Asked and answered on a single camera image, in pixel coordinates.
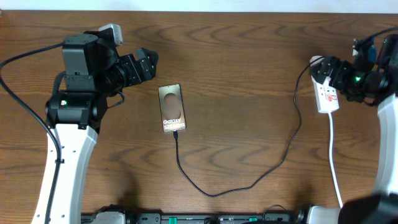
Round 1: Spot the Galaxy S25 Ultra smartphone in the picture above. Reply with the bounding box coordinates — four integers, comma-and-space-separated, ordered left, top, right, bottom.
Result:
158, 84, 187, 133

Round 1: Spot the black USB charging cable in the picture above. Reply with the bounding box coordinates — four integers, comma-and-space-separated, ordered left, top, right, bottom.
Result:
173, 55, 326, 198

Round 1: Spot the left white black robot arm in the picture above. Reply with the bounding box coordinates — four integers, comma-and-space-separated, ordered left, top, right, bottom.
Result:
32, 24, 159, 223

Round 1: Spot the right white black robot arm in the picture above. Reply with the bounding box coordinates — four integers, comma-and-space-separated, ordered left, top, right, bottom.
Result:
296, 27, 397, 223

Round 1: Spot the white USB charger adapter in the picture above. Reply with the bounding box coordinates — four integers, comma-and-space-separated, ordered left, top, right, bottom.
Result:
310, 55, 324, 67

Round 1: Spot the white power strip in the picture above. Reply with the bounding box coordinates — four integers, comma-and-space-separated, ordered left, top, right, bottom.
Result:
312, 77, 339, 114

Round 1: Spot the left camera black cable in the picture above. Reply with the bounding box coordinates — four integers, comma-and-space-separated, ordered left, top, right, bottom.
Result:
0, 42, 65, 224

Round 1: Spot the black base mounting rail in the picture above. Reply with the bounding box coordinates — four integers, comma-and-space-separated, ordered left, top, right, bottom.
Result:
80, 205, 308, 224

